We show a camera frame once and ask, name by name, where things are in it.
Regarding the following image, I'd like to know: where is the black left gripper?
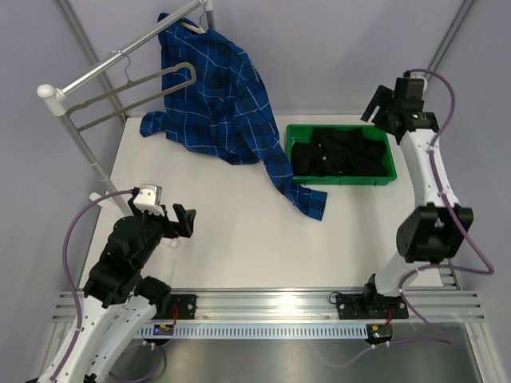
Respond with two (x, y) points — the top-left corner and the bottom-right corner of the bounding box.
(129, 198), (196, 269)

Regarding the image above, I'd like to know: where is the black button shirt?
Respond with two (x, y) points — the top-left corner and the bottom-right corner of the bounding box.
(291, 127), (388, 177)

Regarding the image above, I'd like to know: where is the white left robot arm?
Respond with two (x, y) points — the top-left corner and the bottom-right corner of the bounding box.
(36, 203), (196, 382)

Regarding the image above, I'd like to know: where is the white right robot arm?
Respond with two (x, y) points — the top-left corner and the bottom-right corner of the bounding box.
(359, 73), (473, 318)

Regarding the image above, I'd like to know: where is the blue plaid shirt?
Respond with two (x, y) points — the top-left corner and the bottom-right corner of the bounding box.
(140, 22), (327, 220)

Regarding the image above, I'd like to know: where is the wooden hanger of blue shirt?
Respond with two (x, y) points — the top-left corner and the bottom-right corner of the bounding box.
(179, 9), (215, 34)

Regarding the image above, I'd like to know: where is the green plastic tray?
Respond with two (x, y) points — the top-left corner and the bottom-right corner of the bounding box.
(286, 124), (397, 186)

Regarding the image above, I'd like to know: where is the silver clothes rack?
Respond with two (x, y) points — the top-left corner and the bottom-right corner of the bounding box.
(37, 1), (215, 217)

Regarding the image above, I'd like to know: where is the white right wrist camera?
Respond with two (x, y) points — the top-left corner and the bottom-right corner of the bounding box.
(403, 71), (428, 93)

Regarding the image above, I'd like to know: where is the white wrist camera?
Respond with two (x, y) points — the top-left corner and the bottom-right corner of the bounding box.
(133, 184), (164, 216)
(403, 71), (428, 93)

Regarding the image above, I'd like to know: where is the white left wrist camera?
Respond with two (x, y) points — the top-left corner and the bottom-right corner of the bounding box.
(133, 184), (164, 216)

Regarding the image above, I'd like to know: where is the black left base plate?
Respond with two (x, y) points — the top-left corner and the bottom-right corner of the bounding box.
(160, 294), (197, 320)

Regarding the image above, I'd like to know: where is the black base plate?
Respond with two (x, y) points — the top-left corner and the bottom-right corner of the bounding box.
(160, 294), (197, 320)
(327, 291), (409, 320)

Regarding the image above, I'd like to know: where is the white slotted cable duct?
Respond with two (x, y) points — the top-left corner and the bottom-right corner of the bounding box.
(135, 323), (368, 340)

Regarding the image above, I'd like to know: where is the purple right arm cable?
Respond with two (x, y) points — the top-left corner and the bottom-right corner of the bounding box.
(319, 68), (495, 368)

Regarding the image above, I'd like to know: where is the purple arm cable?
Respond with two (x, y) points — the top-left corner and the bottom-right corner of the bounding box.
(319, 68), (495, 368)
(47, 189), (165, 383)

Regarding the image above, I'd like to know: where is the aluminium frame post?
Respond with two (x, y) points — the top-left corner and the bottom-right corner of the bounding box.
(426, 0), (478, 72)

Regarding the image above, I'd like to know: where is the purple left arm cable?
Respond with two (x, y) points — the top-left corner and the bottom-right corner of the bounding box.
(47, 189), (165, 383)

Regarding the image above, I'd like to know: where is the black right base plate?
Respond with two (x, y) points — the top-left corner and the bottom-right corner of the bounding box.
(327, 291), (409, 320)

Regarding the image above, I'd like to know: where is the aluminium mounting rail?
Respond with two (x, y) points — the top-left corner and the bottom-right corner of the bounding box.
(51, 287), (486, 323)

